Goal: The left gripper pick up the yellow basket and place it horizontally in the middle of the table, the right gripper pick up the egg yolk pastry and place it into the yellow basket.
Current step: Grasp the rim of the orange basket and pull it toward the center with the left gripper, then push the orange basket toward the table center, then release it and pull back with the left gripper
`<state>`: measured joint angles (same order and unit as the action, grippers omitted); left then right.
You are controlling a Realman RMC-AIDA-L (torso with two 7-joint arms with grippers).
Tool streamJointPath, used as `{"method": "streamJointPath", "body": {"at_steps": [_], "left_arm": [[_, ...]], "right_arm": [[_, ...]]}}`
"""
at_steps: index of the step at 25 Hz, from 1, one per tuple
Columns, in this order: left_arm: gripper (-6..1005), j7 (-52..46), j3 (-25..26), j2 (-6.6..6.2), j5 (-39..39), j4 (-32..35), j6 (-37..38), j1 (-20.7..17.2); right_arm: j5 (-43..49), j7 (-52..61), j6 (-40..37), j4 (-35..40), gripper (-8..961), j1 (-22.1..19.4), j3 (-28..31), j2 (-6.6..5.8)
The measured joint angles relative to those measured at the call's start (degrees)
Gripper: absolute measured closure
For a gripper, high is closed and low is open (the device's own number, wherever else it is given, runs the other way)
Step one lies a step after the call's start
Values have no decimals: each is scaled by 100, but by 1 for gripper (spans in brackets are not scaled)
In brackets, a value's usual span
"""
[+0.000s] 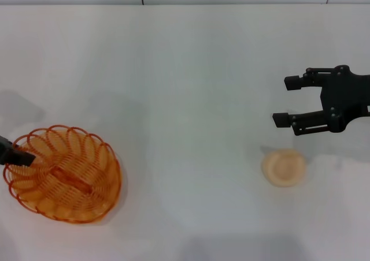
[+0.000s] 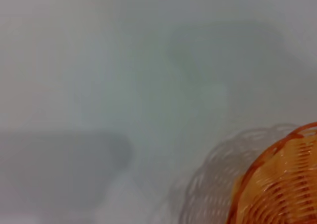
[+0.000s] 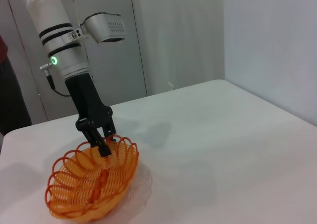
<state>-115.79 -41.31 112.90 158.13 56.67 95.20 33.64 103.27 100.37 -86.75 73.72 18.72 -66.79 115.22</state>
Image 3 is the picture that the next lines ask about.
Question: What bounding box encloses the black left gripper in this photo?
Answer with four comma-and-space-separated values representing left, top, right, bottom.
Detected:
64, 73, 117, 158

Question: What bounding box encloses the orange woven plastic basket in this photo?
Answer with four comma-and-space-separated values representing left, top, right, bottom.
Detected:
44, 134, 140, 221

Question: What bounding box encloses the person in red shirt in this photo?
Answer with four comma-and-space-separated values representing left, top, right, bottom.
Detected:
0, 34, 33, 137

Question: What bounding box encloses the grey left wrist connector cable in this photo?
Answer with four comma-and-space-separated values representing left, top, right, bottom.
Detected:
39, 63, 72, 97

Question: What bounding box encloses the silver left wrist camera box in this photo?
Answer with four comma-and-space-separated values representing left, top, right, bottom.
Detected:
80, 12, 129, 45

